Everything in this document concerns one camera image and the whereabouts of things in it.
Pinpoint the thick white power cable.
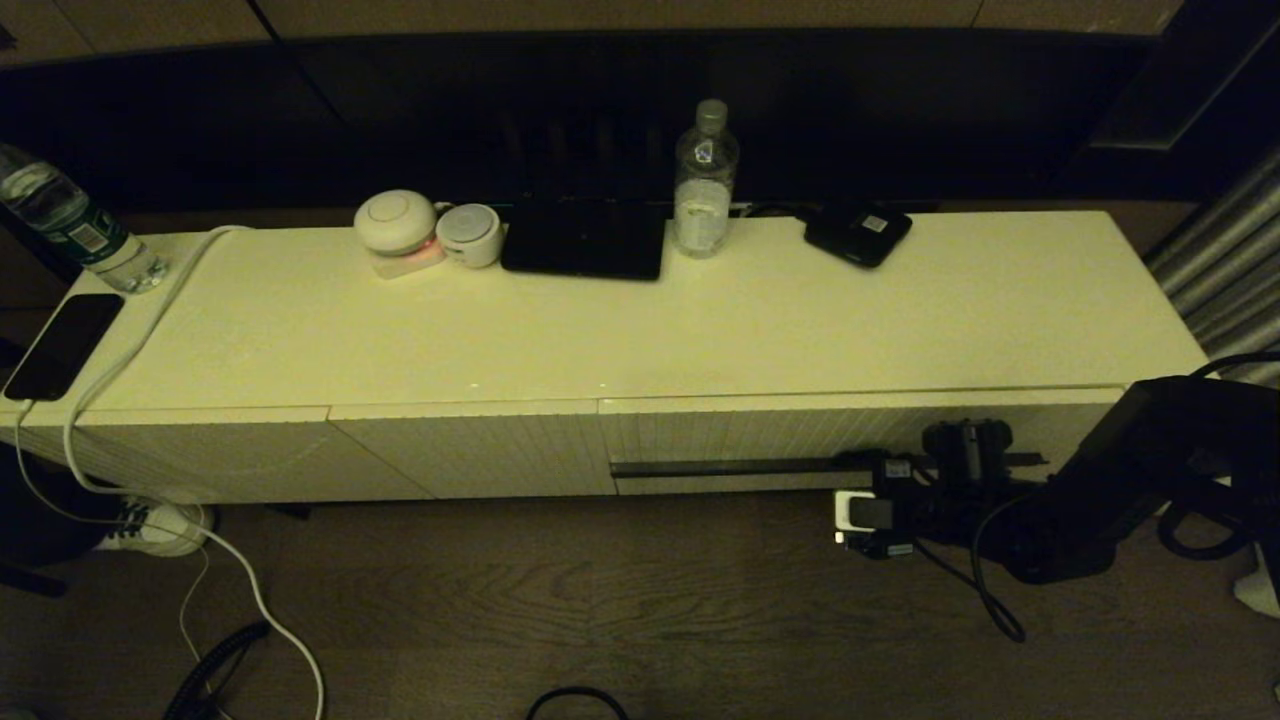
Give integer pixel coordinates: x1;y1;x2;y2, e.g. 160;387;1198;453
62;225;327;720

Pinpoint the black flat rectangular device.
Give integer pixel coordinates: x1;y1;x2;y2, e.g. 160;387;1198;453
500;195;668;282

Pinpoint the black coiled cable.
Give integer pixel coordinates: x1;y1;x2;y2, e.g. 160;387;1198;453
165;622;271;720

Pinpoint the small black labelled router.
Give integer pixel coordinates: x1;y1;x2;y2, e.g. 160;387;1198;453
805;205;914;269

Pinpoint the white sneaker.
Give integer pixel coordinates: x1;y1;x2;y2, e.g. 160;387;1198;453
95;500;213;559

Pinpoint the black smartphone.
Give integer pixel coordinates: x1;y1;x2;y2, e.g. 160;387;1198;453
2;293;125;403

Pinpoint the white low cabinet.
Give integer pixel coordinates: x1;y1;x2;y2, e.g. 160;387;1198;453
0;210;1216;506

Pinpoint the white cabinet drawer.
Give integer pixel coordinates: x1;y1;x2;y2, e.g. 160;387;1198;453
598;388;1127;498

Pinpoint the thin white charging cable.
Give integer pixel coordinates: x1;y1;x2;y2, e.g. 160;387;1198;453
12;400;213;666

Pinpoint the small white round speaker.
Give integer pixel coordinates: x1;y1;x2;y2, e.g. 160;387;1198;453
435;204;504;269

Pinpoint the white dome shaped device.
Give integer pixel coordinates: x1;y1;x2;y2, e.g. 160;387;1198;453
353;190;438;257

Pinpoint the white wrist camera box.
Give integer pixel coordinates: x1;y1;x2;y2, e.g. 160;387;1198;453
833;490;894;549

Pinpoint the white base with pink light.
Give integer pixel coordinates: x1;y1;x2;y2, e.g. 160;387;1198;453
370;238;447;280

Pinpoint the green label water bottle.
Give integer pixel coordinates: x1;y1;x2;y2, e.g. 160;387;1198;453
0;145;169;295

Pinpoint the black arched floor cable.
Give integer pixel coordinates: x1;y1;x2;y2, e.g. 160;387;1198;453
527;687;629;720

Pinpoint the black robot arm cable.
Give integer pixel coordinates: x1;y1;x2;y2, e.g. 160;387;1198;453
915;495;1031;644

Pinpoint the white ribbed cabinet door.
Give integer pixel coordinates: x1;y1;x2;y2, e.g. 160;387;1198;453
328;400;618;501
5;405;433;506

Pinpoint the clear plastic water bottle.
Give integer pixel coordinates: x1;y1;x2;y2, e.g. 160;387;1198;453
673;99;742;259

